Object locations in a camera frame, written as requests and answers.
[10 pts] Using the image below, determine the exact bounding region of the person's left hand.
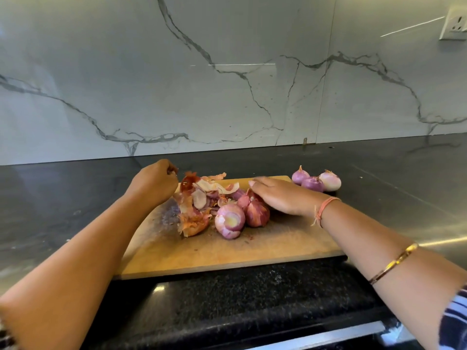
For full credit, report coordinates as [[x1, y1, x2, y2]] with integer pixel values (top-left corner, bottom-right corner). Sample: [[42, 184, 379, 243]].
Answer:
[[124, 158, 180, 213]]

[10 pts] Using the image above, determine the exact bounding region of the person's right hand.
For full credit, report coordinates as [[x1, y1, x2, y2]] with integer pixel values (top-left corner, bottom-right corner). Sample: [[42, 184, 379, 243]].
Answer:
[[248, 176, 331, 220]]

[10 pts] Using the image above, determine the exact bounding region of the small red onion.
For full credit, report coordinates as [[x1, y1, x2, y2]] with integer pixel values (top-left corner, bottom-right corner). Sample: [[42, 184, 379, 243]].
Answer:
[[291, 165, 312, 187]]

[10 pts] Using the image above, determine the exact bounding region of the brownish red onion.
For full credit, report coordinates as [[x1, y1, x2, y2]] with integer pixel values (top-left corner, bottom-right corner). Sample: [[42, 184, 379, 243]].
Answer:
[[318, 170, 342, 193]]

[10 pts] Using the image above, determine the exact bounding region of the pile of onion peels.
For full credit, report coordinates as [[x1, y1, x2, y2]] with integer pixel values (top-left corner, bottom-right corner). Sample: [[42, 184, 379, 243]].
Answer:
[[174, 171, 253, 238]]

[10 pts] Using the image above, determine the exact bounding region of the red onion with pale patch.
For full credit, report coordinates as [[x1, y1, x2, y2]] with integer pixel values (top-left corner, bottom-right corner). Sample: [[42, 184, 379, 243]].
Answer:
[[215, 203, 247, 241]]

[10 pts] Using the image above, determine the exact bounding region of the person's left forearm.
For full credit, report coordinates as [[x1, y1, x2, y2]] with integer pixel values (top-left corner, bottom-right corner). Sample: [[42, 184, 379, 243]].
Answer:
[[0, 194, 150, 350]]

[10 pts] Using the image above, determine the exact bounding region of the person's right forearm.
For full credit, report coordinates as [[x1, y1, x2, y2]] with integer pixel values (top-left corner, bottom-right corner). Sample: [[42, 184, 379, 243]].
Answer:
[[317, 200, 467, 350]]

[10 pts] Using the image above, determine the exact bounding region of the wooden cutting board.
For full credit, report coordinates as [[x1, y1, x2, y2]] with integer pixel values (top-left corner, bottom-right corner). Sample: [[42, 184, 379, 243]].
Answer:
[[118, 175, 345, 280]]

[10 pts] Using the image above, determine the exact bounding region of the gold bangle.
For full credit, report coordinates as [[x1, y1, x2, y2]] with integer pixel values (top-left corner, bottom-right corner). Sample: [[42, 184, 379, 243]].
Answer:
[[368, 243, 420, 286]]

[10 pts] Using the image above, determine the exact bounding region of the metal counter edge strip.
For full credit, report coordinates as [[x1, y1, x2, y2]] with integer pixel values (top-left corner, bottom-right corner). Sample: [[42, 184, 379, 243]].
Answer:
[[244, 320, 424, 350]]

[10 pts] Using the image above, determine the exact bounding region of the orange thread bracelet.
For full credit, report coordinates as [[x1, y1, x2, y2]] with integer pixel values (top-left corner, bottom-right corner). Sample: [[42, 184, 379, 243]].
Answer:
[[311, 196, 341, 229]]

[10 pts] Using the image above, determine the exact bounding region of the white wall power socket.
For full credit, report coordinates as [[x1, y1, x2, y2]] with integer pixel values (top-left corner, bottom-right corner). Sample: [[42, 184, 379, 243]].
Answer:
[[439, 5, 467, 41]]

